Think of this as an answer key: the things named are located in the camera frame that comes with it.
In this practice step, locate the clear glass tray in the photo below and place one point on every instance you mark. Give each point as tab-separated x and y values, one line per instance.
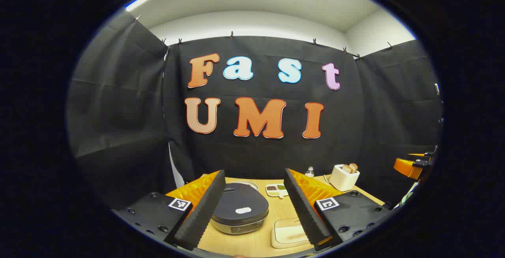
288	234

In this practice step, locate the dark grey rice cooker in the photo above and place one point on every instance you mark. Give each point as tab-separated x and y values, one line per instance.
238	206

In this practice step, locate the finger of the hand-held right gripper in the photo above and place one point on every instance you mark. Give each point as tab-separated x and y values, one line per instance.
406	168
416	155

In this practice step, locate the toast slice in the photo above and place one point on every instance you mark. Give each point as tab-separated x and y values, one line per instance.
354	167
347	168

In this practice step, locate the long ceiling light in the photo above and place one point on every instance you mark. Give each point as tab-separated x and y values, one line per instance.
138	2

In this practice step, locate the white toaster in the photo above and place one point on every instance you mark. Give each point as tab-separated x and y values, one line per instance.
343	179

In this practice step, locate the green label bottle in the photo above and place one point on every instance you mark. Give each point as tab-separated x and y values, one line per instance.
309	172

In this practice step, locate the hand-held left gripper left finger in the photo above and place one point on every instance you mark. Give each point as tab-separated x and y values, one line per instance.
205	214

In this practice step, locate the black backdrop cloth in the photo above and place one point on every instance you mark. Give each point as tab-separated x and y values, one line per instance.
256	155

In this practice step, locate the round white plate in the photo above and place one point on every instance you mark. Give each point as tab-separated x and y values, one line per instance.
248	184

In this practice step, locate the white divided bean dish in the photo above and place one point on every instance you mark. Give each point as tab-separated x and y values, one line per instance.
276	190

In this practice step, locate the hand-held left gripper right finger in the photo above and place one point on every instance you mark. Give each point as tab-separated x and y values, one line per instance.
303	210

